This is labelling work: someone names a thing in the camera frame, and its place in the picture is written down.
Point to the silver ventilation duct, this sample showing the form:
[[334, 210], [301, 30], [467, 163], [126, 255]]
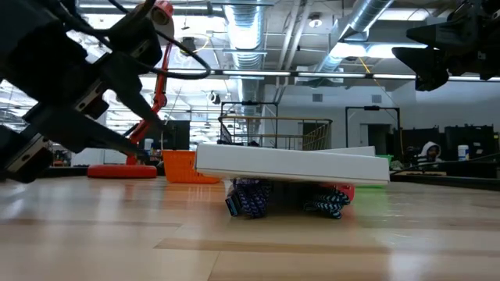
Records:
[[246, 23], [367, 13]]

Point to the white card reader box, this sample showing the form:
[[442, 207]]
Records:
[[289, 164]]

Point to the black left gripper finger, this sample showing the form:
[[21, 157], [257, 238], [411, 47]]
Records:
[[78, 132], [125, 86]]

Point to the orange plastic basket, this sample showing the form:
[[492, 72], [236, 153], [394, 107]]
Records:
[[179, 166]]

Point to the black monitor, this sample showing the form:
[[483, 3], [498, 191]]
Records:
[[177, 134]]

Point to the red articulated desk lamp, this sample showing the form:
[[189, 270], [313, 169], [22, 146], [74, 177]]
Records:
[[122, 171]]

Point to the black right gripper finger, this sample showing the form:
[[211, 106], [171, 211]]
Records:
[[427, 66], [445, 35]]

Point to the white canister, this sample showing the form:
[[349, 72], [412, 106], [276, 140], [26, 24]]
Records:
[[463, 153], [148, 145]]

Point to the black ceiling camera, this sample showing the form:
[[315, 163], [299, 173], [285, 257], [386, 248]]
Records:
[[214, 97]]

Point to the ceiling light strip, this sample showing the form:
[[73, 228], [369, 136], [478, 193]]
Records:
[[332, 74]]

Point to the red wall charger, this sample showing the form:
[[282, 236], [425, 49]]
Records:
[[347, 191]]

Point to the person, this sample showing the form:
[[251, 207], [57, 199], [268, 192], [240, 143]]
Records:
[[429, 150]]

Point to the green plastic basket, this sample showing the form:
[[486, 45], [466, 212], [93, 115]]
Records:
[[384, 157]]

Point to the black panel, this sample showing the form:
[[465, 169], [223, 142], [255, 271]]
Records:
[[414, 136], [476, 142]]

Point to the black table edge rail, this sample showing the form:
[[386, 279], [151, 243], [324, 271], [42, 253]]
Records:
[[66, 171], [449, 180]]

